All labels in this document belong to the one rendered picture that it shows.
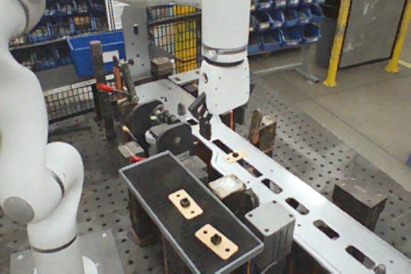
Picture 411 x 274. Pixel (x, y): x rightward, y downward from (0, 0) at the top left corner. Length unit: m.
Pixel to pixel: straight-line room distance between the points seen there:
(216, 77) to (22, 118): 0.42
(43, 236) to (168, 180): 0.34
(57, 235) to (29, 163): 0.23
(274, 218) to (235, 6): 0.48
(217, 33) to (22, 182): 0.52
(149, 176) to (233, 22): 0.43
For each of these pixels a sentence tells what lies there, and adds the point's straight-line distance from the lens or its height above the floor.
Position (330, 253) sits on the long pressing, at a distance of 0.97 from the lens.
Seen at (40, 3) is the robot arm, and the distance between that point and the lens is 0.84.
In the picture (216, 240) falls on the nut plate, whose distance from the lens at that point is 0.73.
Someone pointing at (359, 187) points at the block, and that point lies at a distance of 1.12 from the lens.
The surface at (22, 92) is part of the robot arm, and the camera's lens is 0.83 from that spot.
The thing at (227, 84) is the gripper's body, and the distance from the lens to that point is 0.69.
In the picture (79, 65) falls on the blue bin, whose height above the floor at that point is 1.08.
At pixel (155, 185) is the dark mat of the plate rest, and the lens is 0.87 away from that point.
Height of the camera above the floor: 1.73
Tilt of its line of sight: 31 degrees down
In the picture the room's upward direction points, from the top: straight up
